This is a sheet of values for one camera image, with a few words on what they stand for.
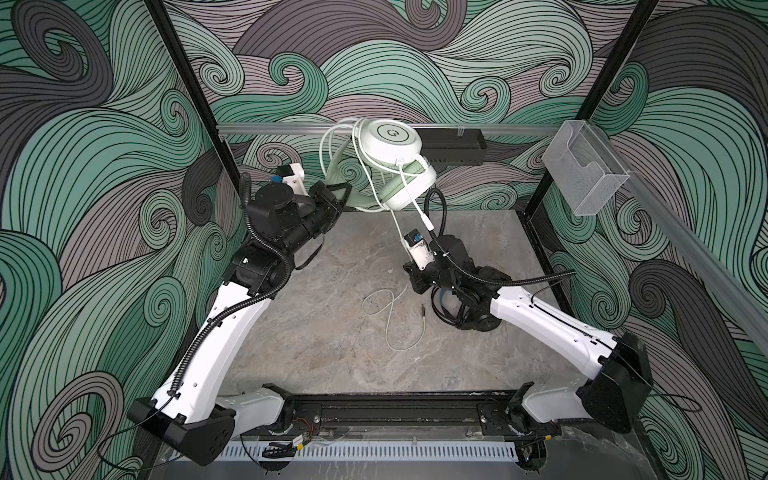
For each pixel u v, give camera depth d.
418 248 0.67
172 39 0.75
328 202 0.51
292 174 0.55
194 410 0.36
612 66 0.80
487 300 0.53
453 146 0.95
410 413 0.76
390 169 0.44
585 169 0.79
